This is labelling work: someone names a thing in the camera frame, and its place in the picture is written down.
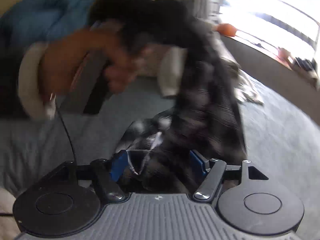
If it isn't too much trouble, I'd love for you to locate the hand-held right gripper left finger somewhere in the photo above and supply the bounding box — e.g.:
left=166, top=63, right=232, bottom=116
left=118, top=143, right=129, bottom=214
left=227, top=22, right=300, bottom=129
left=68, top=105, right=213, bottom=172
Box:
left=49, top=150, right=128, bottom=202

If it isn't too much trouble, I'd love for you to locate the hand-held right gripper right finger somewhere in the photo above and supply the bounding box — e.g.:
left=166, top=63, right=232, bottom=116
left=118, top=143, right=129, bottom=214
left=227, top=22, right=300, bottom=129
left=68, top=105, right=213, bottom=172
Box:
left=189, top=150, right=269, bottom=202

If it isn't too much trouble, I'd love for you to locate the black white plaid shirt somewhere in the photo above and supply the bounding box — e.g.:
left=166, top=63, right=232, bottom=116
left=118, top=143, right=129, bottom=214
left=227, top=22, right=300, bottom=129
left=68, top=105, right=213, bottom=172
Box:
left=90, top=0, right=248, bottom=195

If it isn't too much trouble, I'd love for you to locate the person's left hand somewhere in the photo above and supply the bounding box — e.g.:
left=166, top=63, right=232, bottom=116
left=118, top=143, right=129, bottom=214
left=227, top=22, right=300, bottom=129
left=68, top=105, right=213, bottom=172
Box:
left=37, top=27, right=140, bottom=98

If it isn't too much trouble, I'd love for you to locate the blue duvet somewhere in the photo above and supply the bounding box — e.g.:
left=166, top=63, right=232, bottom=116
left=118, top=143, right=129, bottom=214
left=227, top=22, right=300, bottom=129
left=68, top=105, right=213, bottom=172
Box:
left=0, top=0, right=100, bottom=55

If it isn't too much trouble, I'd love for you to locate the orange object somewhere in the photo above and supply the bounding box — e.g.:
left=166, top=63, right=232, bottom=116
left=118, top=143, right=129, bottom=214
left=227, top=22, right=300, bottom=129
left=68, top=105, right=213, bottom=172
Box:
left=216, top=23, right=238, bottom=37

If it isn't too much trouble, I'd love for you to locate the cardboard box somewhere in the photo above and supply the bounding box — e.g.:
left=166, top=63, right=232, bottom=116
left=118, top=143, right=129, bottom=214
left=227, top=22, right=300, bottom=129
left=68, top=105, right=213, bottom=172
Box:
left=287, top=55, right=320, bottom=90

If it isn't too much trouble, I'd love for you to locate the black cable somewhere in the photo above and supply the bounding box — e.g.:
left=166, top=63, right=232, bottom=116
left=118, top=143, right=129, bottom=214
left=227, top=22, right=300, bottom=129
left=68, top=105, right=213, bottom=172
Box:
left=54, top=97, right=78, bottom=180

